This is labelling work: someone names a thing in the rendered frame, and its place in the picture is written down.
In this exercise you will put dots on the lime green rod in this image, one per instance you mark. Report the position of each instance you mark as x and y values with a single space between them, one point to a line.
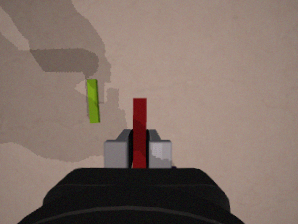
93 100

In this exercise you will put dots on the red rod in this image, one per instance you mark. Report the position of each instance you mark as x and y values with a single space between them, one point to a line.
139 132

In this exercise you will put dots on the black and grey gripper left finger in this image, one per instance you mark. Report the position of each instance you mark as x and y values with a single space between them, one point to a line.
119 153

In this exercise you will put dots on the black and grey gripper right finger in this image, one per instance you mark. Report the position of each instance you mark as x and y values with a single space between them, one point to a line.
158 152

